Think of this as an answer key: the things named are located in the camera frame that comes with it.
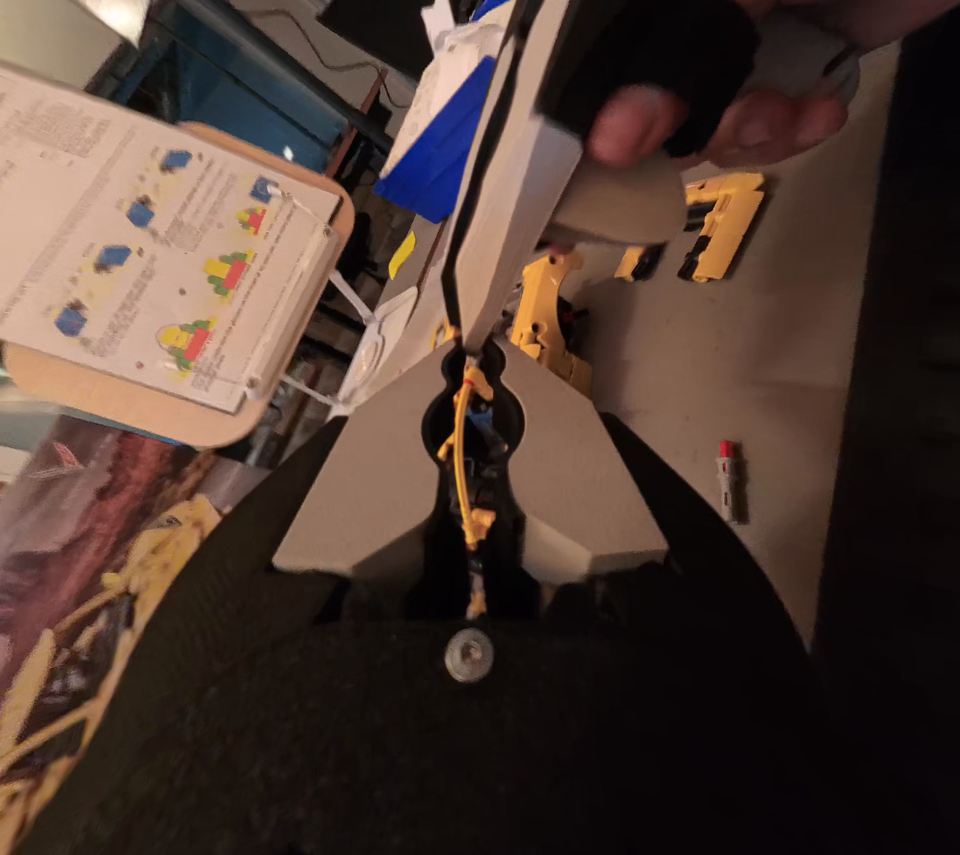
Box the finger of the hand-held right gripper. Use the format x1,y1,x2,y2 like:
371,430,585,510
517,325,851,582
441,0,599,355

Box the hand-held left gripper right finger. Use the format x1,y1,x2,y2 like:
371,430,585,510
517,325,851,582
491,337,669,588

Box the grey desk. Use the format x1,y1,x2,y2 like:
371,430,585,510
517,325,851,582
420,37,901,646

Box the wooden document stand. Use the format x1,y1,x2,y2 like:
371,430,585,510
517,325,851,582
0,120,421,451

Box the printed instruction sheet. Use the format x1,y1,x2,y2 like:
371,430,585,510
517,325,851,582
0,63,342,415

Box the blue plastic bin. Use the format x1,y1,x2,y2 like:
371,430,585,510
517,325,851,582
373,0,526,225

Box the toy car set box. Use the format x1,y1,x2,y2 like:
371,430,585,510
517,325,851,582
0,412,226,834

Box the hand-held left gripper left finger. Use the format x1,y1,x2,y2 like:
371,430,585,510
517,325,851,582
271,341,465,580

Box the yellow black brick subassembly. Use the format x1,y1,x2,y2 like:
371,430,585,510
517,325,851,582
615,172,766,285

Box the small grey brick pin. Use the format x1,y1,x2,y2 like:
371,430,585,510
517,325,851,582
716,457,745,525

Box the yellow toy brick car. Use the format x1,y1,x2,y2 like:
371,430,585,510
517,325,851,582
431,247,595,620

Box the white printed paper bags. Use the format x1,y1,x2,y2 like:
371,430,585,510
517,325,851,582
393,0,519,155

